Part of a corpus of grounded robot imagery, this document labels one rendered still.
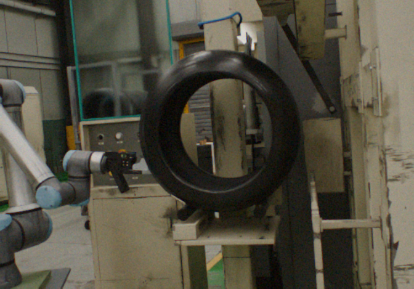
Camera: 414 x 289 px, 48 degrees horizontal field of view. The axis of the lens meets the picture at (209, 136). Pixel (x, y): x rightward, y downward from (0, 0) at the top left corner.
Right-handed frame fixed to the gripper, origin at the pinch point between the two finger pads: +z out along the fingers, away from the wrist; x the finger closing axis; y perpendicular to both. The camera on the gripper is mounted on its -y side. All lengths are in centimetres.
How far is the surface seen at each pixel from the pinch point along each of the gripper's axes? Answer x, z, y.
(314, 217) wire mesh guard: -62, 61, 3
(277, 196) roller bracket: 23, 48, -10
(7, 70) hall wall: 823, -640, 75
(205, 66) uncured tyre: -12.6, 21.8, 40.9
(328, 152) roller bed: 18, 67, 11
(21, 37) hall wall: 883, -643, 161
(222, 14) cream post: 25, 20, 66
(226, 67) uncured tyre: -13, 29, 41
